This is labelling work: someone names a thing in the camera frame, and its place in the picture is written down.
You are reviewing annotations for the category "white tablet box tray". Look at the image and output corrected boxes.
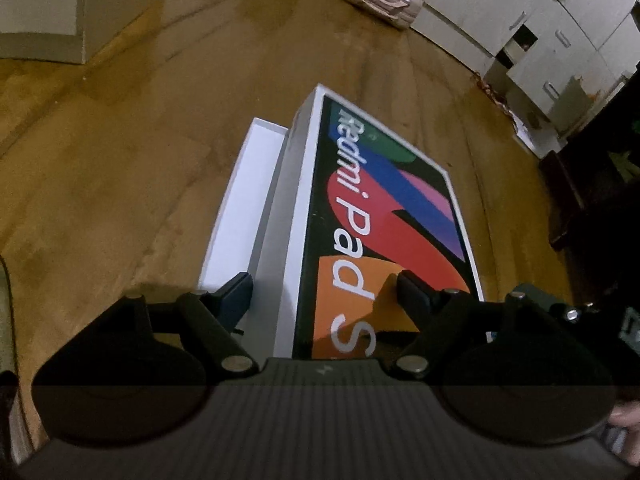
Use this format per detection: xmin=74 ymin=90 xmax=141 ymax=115
xmin=197 ymin=117 xmax=291 ymax=311

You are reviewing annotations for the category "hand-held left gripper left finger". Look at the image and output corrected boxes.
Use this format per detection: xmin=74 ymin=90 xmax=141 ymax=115
xmin=89 ymin=272 xmax=259 ymax=377

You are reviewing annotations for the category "dark wooden furniture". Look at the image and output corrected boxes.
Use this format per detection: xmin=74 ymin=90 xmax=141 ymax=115
xmin=539 ymin=74 xmax=640 ymax=307

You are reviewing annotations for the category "red patterned wrapper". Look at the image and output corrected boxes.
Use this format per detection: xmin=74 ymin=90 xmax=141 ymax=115
xmin=472 ymin=73 xmax=522 ymax=127

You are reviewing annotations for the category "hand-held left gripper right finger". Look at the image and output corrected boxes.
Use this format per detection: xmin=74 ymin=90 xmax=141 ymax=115
xmin=392 ymin=269 xmax=572 ymax=379

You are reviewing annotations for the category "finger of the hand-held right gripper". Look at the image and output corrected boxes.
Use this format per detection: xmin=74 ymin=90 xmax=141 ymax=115
xmin=514 ymin=283 xmax=604 ymax=330

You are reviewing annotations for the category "person's right hand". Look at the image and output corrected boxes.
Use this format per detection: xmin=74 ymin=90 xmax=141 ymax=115
xmin=610 ymin=403 xmax=640 ymax=432

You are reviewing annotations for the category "white cabinet with handles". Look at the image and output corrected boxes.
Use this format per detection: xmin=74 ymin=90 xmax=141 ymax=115
xmin=482 ymin=2 xmax=640 ymax=159

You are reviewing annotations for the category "wide white cabinet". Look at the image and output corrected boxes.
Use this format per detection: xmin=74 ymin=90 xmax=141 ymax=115
xmin=413 ymin=0 xmax=551 ymax=63

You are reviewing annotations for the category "white paper bag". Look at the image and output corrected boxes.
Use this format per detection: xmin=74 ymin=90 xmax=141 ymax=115
xmin=512 ymin=105 xmax=552 ymax=159

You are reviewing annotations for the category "colourful tablet box lid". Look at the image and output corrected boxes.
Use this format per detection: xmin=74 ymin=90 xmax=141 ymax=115
xmin=272 ymin=84 xmax=493 ymax=361

